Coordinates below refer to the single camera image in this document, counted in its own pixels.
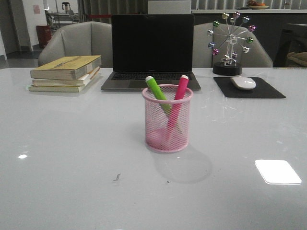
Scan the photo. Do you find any green marker pen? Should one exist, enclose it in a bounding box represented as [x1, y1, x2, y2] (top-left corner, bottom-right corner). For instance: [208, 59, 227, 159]
[144, 76, 180, 135]

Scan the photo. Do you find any pink marker pen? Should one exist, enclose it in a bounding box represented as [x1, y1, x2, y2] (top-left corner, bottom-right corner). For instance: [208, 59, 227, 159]
[165, 75, 189, 145]

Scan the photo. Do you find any pink mesh pen holder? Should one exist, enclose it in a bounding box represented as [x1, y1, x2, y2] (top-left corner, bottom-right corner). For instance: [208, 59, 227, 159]
[142, 84, 193, 152]

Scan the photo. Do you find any grey open laptop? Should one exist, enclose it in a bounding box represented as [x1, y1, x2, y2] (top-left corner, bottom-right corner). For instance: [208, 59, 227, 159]
[101, 14, 201, 92]

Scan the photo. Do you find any middle white book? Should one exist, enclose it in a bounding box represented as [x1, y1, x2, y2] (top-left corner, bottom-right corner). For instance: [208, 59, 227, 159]
[32, 67, 100, 86]

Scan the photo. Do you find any grey right armchair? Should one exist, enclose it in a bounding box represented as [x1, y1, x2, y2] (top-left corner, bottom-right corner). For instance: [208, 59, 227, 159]
[192, 23, 273, 68]

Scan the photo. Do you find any grey armchair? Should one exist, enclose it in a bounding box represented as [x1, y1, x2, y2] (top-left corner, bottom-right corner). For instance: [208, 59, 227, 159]
[38, 21, 113, 68]
[192, 23, 273, 68]

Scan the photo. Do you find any white computer mouse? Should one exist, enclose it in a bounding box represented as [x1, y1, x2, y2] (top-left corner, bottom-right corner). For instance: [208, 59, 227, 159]
[230, 76, 256, 90]

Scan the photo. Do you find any grey left armchair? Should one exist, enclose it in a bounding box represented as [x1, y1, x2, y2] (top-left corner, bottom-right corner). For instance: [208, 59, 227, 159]
[38, 21, 113, 68]

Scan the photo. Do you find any top yellow book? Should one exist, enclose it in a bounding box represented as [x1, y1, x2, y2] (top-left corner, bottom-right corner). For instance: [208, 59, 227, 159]
[30, 55, 102, 80]

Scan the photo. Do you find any yellow book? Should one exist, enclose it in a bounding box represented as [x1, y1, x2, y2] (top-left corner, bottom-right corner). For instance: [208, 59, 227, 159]
[28, 74, 99, 92]
[30, 55, 102, 80]

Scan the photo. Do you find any black mouse pad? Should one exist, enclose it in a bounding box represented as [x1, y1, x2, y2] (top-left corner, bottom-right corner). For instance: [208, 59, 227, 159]
[213, 77, 286, 99]

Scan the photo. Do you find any red barrier belt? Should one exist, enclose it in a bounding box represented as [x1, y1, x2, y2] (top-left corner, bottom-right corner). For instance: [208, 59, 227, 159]
[86, 13, 139, 21]

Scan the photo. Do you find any bottom yellow book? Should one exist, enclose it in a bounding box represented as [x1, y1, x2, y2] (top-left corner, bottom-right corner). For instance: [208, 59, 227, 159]
[28, 74, 99, 92]

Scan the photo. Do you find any ferris wheel kinetic toy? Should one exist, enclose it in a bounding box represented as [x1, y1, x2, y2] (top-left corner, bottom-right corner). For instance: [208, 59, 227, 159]
[207, 11, 254, 76]

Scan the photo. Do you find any red trash bin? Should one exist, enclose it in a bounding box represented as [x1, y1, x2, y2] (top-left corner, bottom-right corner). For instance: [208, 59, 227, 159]
[36, 25, 51, 48]

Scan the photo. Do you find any fruit bowl on counter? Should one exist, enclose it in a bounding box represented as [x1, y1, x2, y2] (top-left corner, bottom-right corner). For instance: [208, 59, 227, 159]
[247, 0, 269, 10]

